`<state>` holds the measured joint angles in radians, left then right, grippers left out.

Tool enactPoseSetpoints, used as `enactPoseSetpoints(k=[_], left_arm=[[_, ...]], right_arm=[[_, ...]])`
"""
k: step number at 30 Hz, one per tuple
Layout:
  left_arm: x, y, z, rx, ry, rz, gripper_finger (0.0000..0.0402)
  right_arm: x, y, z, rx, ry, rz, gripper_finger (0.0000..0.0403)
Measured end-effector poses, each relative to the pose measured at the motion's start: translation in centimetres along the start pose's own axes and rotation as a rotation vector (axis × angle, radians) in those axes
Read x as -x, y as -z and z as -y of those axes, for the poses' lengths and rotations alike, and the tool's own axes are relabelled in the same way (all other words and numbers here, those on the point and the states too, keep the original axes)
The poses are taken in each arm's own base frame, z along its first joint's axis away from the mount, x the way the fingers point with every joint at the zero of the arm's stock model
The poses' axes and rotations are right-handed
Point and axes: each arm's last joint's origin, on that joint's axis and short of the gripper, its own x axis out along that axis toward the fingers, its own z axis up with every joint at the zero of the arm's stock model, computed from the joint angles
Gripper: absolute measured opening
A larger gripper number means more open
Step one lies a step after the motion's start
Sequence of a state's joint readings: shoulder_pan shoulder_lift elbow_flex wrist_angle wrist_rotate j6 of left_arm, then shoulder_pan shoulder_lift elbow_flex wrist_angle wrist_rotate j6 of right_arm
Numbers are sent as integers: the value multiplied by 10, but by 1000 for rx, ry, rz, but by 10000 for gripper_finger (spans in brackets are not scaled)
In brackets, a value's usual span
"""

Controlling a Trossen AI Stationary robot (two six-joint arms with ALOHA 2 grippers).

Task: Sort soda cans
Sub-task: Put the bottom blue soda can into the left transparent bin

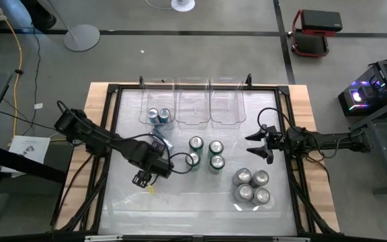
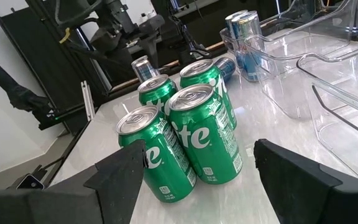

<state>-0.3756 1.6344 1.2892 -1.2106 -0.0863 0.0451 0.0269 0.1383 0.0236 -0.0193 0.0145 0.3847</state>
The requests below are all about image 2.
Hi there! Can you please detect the green Sprite can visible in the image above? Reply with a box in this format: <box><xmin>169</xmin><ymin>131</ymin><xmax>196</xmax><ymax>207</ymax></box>
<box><xmin>179</xmin><ymin>58</ymin><xmax>238</xmax><ymax>131</ymax></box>
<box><xmin>167</xmin><ymin>83</ymin><xmax>244</xmax><ymax>185</ymax></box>
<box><xmin>116</xmin><ymin>105</ymin><xmax>198</xmax><ymax>203</ymax></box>
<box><xmin>137</xmin><ymin>73</ymin><xmax>179</xmax><ymax>122</ymax></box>

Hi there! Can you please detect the clear plastic bin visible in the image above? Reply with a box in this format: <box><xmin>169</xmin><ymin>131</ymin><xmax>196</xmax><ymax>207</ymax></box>
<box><xmin>219</xmin><ymin>0</ymin><xmax>326</xmax><ymax>83</ymax></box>
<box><xmin>244</xmin><ymin>0</ymin><xmax>358</xmax><ymax>121</ymax></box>
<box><xmin>296</xmin><ymin>40</ymin><xmax>358</xmax><ymax>187</ymax></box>

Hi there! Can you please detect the silver aluminium bracket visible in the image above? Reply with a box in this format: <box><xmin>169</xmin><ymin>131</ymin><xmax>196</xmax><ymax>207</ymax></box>
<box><xmin>80</xmin><ymin>80</ymin><xmax>96</xmax><ymax>123</ymax></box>

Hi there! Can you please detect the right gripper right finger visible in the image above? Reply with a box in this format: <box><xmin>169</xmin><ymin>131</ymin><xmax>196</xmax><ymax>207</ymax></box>
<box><xmin>253</xmin><ymin>138</ymin><xmax>343</xmax><ymax>224</ymax></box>

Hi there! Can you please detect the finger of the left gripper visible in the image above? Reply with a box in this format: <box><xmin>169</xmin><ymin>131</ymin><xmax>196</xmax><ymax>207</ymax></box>
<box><xmin>146</xmin><ymin>34</ymin><xmax>162</xmax><ymax>68</ymax></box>

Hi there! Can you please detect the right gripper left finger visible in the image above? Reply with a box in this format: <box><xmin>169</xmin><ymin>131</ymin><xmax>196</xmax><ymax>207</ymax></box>
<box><xmin>84</xmin><ymin>139</ymin><xmax>149</xmax><ymax>224</ymax></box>

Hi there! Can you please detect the small black camera box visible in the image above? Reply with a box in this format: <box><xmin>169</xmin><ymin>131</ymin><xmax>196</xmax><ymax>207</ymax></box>
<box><xmin>16</xmin><ymin>174</ymin><xmax>45</xmax><ymax>191</ymax></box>

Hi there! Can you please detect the blue silver Red Bull can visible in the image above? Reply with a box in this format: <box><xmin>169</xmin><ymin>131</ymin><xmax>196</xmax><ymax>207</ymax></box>
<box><xmin>213</xmin><ymin>57</ymin><xmax>237</xmax><ymax>83</ymax></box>
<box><xmin>131</xmin><ymin>55</ymin><xmax>161</xmax><ymax>84</ymax></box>
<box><xmin>231</xmin><ymin>11</ymin><xmax>262</xmax><ymax>82</ymax></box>
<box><xmin>224</xmin><ymin>9</ymin><xmax>249</xmax><ymax>68</ymax></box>

